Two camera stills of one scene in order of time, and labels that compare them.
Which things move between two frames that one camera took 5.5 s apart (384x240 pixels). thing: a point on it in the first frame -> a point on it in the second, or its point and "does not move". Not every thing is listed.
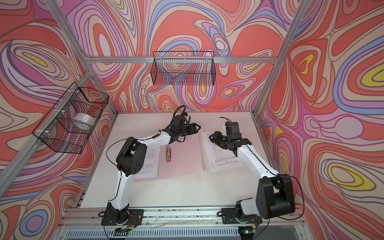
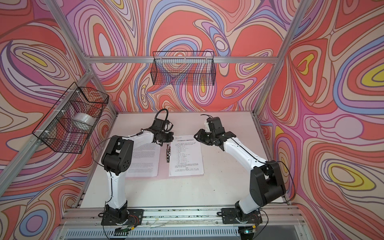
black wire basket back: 183,68 does not move
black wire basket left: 68,126 does not move
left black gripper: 193,129 -> 171,137
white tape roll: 84,121 does not move
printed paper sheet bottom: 219,158 -> 186,156
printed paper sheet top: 151,164 does not move
